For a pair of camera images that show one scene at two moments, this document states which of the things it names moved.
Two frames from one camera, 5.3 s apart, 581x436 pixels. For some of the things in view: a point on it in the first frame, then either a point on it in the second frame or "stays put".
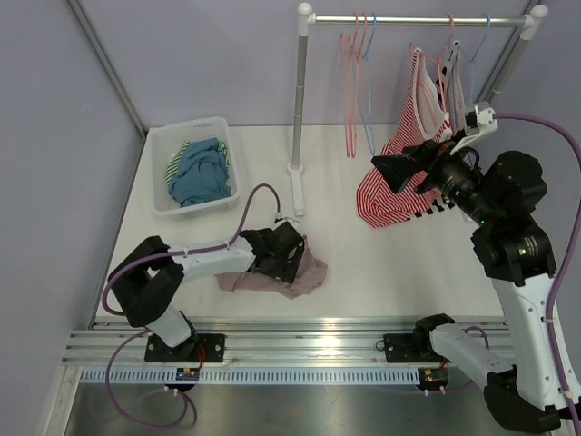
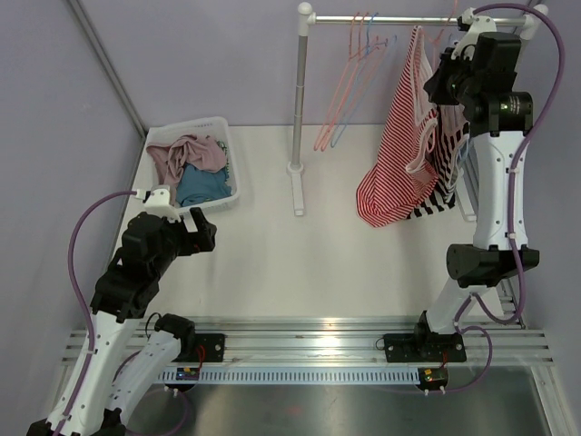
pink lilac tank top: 310,273 → 204,153
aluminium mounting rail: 261,341 stays put
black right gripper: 428,155 → 435,86
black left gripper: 286,270 → 198,241
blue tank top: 202,174 stays put
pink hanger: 350,63 → 354,16
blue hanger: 364,90 → 334,138
